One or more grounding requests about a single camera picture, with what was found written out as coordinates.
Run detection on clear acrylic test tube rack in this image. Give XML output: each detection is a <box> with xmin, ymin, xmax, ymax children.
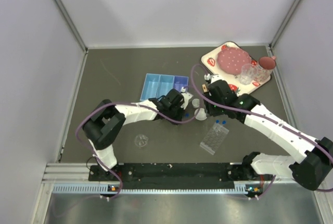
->
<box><xmin>200</xmin><ymin>122</ymin><xmax>229</xmax><ymax>155</ymax></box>

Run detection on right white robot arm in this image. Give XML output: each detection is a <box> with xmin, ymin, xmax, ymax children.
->
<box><xmin>202</xmin><ymin>79</ymin><xmax>332</xmax><ymax>191</ymax></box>

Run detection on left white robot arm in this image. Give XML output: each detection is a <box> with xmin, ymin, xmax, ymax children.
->
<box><xmin>81</xmin><ymin>89</ymin><xmax>193</xmax><ymax>181</ymax></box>

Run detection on wooden tongs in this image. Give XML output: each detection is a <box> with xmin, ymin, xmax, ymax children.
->
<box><xmin>202</xmin><ymin>84</ymin><xmax>208</xmax><ymax>92</ymax></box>

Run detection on light blue middle drawer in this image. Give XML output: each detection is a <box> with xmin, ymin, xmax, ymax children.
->
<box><xmin>157</xmin><ymin>74</ymin><xmax>174</xmax><ymax>98</ymax></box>

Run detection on light blue drawer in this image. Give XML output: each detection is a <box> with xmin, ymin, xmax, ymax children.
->
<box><xmin>157</xmin><ymin>74</ymin><xmax>174</xmax><ymax>98</ymax></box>
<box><xmin>140</xmin><ymin>73</ymin><xmax>161</xmax><ymax>101</ymax></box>

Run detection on small white crucible cup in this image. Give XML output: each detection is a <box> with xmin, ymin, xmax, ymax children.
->
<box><xmin>191</xmin><ymin>98</ymin><xmax>200</xmax><ymax>109</ymax></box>

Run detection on purple right drawer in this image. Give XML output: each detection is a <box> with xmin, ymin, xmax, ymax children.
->
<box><xmin>173</xmin><ymin>76</ymin><xmax>189</xmax><ymax>92</ymax></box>

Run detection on light blue left drawer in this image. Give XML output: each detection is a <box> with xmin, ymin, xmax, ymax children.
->
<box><xmin>140</xmin><ymin>73</ymin><xmax>161</xmax><ymax>101</ymax></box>

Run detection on strawberry pattern tray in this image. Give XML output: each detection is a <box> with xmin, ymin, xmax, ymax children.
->
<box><xmin>200</xmin><ymin>42</ymin><xmax>271</xmax><ymax>96</ymax></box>

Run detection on white evaporating dish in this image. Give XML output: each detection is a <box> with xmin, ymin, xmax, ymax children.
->
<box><xmin>195</xmin><ymin>108</ymin><xmax>207</xmax><ymax>121</ymax></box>

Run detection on pink dotted plate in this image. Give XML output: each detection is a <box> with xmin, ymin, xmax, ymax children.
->
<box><xmin>216</xmin><ymin>47</ymin><xmax>252</xmax><ymax>75</ymax></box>

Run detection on clear drinking glass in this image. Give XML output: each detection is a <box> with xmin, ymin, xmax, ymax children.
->
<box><xmin>239</xmin><ymin>64</ymin><xmax>258</xmax><ymax>85</ymax></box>

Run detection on clear glass dish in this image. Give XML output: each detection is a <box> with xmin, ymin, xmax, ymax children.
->
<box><xmin>134</xmin><ymin>134</ymin><xmax>149</xmax><ymax>148</ymax></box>

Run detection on pink strawberry mug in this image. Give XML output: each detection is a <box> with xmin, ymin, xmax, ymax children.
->
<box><xmin>254</xmin><ymin>56</ymin><xmax>276</xmax><ymax>82</ymax></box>

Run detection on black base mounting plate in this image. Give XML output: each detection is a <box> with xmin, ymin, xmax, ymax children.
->
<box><xmin>88</xmin><ymin>162</ymin><xmax>250</xmax><ymax>190</ymax></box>

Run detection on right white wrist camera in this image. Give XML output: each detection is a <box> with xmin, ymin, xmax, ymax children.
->
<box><xmin>204</xmin><ymin>73</ymin><xmax>222</xmax><ymax>84</ymax></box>

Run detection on white slotted cable duct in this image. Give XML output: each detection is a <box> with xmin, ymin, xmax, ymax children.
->
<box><xmin>52</xmin><ymin>181</ymin><xmax>263</xmax><ymax>195</ymax></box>

